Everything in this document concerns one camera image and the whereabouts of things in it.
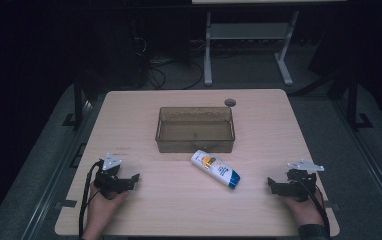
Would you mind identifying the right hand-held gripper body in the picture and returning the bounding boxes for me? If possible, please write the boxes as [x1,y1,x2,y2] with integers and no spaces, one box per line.
[278,158,325,203]

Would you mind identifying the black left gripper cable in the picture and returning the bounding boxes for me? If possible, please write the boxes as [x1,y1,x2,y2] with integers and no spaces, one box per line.
[78,160,105,239]

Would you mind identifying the transparent brown plastic box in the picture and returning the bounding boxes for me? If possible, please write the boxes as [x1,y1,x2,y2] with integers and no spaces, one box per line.
[154,106,236,154]

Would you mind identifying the black metal post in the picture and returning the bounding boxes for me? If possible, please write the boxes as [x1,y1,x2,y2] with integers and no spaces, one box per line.
[73,75,85,130]
[346,72,359,130]

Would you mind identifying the black wristwatch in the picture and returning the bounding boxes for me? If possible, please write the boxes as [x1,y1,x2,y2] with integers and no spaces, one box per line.
[297,223,330,240]

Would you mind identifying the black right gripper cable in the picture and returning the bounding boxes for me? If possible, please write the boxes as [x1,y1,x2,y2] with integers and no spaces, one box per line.
[291,169,332,238]

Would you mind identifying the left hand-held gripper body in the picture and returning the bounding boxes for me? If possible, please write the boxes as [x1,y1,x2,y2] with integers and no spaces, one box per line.
[93,152,134,201]

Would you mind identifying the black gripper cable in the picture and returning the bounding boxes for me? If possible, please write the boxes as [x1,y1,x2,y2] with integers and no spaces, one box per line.
[291,169,332,238]
[78,160,105,239]

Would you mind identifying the black floor cables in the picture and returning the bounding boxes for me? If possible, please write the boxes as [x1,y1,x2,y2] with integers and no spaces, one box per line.
[146,57,206,91]

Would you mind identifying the person's right hand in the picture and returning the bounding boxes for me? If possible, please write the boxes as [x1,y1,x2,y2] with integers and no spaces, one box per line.
[280,188,325,228]

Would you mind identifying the white and blue shampoo bottle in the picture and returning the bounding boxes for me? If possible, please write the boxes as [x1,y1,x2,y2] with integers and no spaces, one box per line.
[190,149,242,190]

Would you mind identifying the white metal stand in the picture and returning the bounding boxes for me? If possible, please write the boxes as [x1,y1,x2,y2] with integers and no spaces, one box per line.
[203,10,300,87]

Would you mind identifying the aluminium floor rail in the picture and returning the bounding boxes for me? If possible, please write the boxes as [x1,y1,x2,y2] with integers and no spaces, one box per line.
[332,99,382,232]
[21,99,96,240]

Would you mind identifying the person's left hand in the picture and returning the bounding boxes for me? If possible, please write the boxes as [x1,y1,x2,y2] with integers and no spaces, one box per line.
[86,182,130,232]

